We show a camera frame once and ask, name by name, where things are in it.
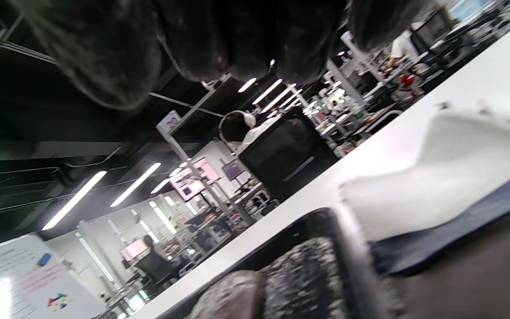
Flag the white headphones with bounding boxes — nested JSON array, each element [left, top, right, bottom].
[[218, 110, 257, 140]]

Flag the brown leather bag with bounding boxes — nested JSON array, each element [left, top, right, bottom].
[[191, 270, 267, 319]]

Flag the grey polishing cloth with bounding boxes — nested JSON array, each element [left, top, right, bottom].
[[339, 106, 510, 319]]

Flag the black plastic tray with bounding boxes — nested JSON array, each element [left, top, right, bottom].
[[158, 207, 393, 319]]

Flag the white whiteboard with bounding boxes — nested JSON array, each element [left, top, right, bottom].
[[0, 234, 105, 319]]

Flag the pink lit screen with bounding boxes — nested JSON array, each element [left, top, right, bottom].
[[170, 157, 221, 201]]

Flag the black monitor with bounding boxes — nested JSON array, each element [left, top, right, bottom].
[[410, 7, 456, 54]]

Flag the person's right hand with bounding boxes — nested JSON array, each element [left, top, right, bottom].
[[12, 0, 433, 110]]

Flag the row of ceiling light strips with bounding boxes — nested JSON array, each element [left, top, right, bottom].
[[42, 78, 309, 231]]

